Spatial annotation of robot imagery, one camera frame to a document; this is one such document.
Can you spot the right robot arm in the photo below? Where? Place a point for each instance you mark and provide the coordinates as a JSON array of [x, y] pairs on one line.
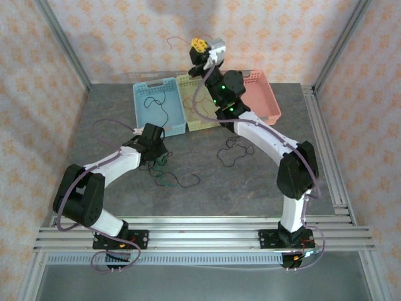
[[266, 138]]

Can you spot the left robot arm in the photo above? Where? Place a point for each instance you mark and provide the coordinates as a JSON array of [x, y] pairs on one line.
[[81, 197]]

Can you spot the blue plastic basket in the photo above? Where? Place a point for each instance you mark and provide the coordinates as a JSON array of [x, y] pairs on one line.
[[156, 113]]

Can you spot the pink plastic basket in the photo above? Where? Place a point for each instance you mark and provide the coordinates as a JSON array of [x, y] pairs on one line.
[[260, 91]]

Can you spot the green plastic basket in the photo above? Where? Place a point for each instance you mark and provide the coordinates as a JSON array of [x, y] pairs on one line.
[[188, 87]]

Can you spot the small black control board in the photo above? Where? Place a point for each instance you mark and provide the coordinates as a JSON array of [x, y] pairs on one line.
[[119, 257], [305, 255]]

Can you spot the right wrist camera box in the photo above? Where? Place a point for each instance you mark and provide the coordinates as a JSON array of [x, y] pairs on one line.
[[216, 50]]

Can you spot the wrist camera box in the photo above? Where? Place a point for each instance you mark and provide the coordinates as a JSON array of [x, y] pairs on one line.
[[216, 50], [138, 130]]

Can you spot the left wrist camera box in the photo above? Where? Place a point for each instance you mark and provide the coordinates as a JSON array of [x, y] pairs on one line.
[[138, 130]]

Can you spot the aluminium side rail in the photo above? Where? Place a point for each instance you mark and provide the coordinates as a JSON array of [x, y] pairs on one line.
[[318, 125]]

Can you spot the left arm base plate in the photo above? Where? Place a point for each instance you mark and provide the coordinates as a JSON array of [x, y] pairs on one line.
[[142, 239]]

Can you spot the aluminium mounting rail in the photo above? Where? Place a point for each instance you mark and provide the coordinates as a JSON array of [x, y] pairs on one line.
[[203, 238]]

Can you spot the aluminium frame post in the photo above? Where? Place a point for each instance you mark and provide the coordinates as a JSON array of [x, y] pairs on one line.
[[338, 44], [65, 44]]

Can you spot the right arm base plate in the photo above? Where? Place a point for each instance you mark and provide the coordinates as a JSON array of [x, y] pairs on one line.
[[266, 239]]

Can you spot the aluminium frame leg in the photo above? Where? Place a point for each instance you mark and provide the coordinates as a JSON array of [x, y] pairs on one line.
[[31, 276], [376, 276]]

